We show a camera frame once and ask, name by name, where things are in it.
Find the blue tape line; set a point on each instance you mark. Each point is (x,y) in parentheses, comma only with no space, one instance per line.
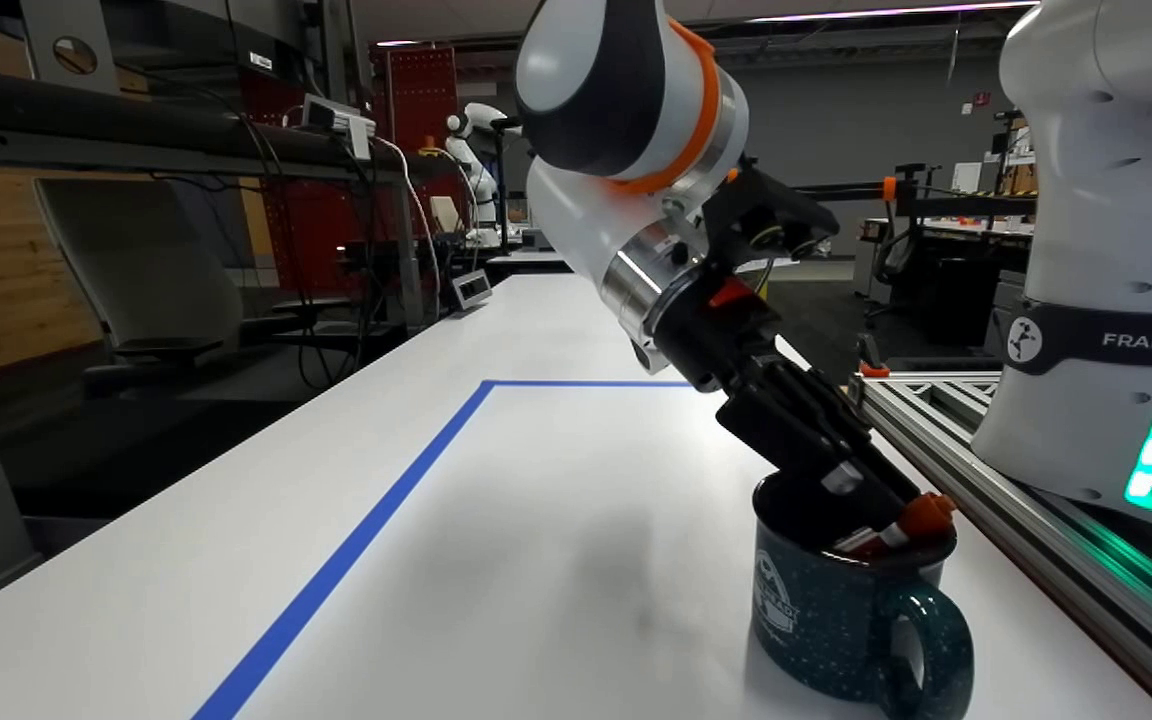
(376,524)

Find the small white robot arm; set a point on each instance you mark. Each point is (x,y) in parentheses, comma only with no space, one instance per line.
(477,175)

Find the black orange bar clamp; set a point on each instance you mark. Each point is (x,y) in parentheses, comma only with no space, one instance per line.
(874,368)

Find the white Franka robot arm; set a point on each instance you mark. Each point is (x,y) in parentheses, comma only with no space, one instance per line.
(602,82)

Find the grey plastic box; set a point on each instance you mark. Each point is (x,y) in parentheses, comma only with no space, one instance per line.
(149,267)

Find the white power device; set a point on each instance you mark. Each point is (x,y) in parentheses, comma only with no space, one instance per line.
(338,121)

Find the red tool cabinet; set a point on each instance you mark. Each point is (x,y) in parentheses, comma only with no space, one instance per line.
(416,93)

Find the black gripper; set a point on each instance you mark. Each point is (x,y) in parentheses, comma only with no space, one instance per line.
(739,344)

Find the wooden wall panel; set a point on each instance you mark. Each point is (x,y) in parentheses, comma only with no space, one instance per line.
(1,267)

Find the black workbench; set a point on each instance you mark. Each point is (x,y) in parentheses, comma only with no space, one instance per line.
(937,267)

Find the dark green speckled mug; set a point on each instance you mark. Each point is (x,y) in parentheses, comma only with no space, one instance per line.
(831,614)

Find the black horizontal beam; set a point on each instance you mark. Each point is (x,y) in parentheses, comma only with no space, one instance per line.
(96,125)

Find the aluminium profile frame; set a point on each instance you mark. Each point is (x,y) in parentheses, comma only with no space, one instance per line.
(1071,575)

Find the red white marker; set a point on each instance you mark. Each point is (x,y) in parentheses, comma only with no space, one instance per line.
(930,514)

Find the small white box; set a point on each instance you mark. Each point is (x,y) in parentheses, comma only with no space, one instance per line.
(471,291)

